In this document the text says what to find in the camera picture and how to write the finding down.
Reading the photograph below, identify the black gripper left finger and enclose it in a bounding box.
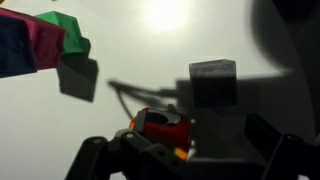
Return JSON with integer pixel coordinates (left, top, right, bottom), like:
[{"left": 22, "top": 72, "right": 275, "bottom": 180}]
[{"left": 64, "top": 129, "right": 161, "bottom": 180}]

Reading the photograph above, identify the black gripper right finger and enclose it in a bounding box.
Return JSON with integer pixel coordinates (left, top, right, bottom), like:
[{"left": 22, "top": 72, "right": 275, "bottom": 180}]
[{"left": 244, "top": 113, "right": 320, "bottom": 180}]

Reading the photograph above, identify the gray block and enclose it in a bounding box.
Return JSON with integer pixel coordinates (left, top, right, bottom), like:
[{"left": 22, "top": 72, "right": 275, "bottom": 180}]
[{"left": 188, "top": 58, "right": 239, "bottom": 109}]

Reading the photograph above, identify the magenta block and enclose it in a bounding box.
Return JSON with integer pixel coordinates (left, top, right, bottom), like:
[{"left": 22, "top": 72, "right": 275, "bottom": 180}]
[{"left": 0, "top": 7, "right": 67, "bottom": 72}]

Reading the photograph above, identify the green block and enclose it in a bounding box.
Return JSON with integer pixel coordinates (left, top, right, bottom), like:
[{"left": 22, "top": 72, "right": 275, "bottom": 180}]
[{"left": 34, "top": 10, "right": 92, "bottom": 56}]

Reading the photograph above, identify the blue block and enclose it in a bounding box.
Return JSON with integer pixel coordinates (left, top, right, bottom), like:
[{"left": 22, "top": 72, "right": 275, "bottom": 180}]
[{"left": 0, "top": 15, "right": 38, "bottom": 79}]

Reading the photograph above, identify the orange cube with holes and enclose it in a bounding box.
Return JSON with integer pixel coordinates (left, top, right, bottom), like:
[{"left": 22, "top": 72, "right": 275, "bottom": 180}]
[{"left": 129, "top": 106, "right": 194, "bottom": 162}]

